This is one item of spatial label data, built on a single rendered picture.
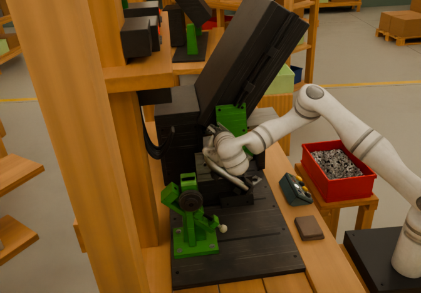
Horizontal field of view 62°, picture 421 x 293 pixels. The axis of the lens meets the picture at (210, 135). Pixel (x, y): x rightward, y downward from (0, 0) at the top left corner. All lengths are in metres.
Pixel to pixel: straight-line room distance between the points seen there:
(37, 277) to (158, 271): 1.52
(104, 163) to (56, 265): 2.06
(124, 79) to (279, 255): 0.75
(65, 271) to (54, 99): 2.08
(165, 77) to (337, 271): 0.79
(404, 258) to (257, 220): 0.48
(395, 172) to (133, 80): 0.72
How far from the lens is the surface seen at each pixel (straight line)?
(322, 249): 1.28
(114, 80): 0.89
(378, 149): 1.07
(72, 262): 2.65
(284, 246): 1.26
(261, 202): 1.42
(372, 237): 1.35
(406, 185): 1.07
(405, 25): 7.16
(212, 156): 1.16
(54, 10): 0.56
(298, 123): 1.13
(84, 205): 0.70
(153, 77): 0.88
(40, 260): 2.76
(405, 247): 1.21
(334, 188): 1.58
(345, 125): 1.08
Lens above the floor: 1.81
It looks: 29 degrees down
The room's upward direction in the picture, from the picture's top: 4 degrees counter-clockwise
